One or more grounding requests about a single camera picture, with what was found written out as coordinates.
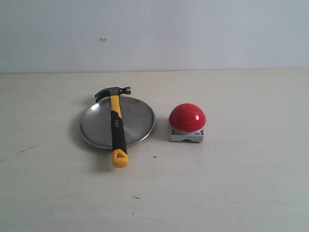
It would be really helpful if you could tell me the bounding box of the yellow black claw hammer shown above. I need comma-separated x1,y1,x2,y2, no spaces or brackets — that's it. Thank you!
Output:
95,87,131,168

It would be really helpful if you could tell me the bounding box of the red dome push button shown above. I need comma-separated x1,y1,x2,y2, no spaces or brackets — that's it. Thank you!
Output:
169,103,208,143

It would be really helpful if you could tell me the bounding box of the round steel plate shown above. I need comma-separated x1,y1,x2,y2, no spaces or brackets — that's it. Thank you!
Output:
79,96,155,149

